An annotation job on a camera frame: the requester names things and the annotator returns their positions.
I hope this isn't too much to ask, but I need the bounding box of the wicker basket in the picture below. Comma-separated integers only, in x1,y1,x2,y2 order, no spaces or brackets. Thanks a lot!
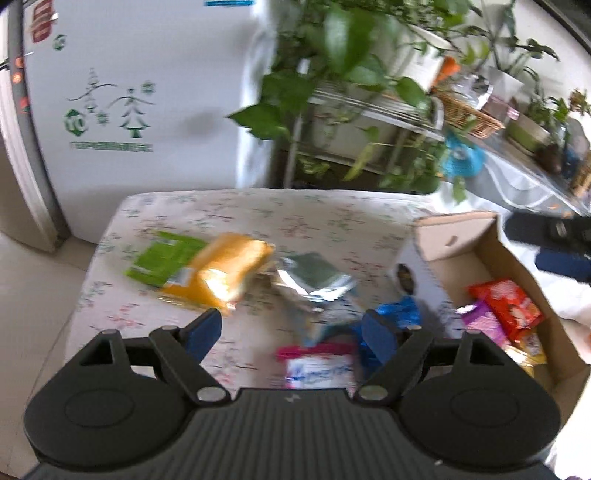
434,90,505,140

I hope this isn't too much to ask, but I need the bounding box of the silver refrigerator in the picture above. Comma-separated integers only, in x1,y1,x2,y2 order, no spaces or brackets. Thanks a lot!
1,1,70,253

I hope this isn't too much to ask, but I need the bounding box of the pink white snack packet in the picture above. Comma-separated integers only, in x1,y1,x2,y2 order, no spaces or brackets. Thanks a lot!
276,342,356,393

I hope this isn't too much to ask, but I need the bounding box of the white geometric plant pot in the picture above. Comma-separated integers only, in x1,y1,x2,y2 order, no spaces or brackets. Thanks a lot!
488,66,523,103

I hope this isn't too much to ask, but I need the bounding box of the yellow waffle snack packet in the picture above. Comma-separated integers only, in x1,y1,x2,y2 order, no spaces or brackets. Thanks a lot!
503,329,547,378

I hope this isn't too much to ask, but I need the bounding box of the orange plastic cup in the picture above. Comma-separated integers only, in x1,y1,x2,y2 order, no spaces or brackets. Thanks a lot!
432,56,462,88

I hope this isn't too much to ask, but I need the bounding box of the cardboard milk box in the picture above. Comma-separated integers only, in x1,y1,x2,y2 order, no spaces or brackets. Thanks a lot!
389,211,590,426

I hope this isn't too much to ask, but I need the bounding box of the blue foil snack packet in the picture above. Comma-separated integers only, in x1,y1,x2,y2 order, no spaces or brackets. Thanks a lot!
352,296,422,378

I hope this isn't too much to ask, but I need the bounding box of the purple noodle snack packet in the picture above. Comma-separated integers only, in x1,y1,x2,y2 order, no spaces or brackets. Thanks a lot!
457,300,510,348

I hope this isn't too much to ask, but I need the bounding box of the blue round fan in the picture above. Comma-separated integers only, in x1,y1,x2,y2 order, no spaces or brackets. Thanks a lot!
442,130,486,180

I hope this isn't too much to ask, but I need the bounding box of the white metal plant rack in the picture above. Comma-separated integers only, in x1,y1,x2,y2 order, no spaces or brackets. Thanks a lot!
283,84,444,188

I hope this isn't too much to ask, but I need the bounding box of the brown round vase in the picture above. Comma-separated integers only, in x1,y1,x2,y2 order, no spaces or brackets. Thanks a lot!
534,143,563,175

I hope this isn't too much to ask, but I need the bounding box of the pothos plant in white pot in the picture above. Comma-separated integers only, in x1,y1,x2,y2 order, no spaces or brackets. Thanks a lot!
230,1,479,195

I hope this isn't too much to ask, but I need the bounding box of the red noodle snack packet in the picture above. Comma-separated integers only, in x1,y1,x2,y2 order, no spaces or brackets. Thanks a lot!
467,279,545,341

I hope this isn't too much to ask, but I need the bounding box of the orange bread packet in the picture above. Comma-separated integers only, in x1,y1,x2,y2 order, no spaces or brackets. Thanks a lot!
160,232,274,312

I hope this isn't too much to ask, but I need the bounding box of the green striped plant pot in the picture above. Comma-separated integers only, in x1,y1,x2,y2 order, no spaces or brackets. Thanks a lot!
506,114,551,154

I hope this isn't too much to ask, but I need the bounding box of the green snack packet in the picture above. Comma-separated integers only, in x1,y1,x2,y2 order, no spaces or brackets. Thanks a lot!
126,231,207,288

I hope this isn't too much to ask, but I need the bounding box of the silver foil snack packet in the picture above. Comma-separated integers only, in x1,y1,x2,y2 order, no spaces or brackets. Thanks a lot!
270,252,356,312

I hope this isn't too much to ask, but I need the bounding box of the white chest freezer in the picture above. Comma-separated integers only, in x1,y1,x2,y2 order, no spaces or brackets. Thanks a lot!
22,1,280,243

